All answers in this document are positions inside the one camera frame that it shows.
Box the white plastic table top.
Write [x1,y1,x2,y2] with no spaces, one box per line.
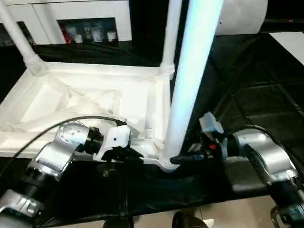
[0,60,180,174]

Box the black left robot foot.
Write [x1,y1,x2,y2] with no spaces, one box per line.
[101,217,133,228]

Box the black device with red light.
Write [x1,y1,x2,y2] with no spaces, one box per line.
[260,18,304,33]

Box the white plastic table leg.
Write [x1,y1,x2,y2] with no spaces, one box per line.
[158,0,184,76]
[159,0,224,167]
[0,0,49,76]

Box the white cabinet with glass doors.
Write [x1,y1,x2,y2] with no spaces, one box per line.
[0,0,133,46]

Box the black robot foot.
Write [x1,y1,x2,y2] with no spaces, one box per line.
[101,217,133,228]
[172,210,207,228]

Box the black box with gold label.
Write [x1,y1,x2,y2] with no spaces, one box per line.
[130,0,190,66]

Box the black right robot foot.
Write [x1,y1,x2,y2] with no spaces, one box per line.
[172,210,207,228]

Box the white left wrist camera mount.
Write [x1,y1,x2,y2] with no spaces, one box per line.
[95,125,133,161]

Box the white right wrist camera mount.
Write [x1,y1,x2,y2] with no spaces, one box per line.
[199,111,228,160]

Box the red box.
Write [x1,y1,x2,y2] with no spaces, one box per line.
[60,26,72,44]

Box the black work mat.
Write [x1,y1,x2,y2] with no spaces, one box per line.
[0,32,304,225]

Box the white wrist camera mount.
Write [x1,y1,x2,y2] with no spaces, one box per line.
[199,111,228,160]
[95,125,133,161]

